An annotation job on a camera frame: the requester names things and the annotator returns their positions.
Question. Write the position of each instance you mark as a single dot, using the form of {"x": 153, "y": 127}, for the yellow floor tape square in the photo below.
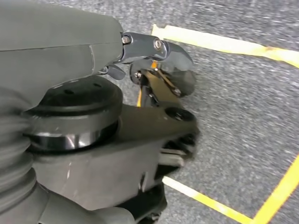
{"x": 210, "y": 40}

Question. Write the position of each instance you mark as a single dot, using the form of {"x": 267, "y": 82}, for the black round robot joint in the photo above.
{"x": 77, "y": 105}

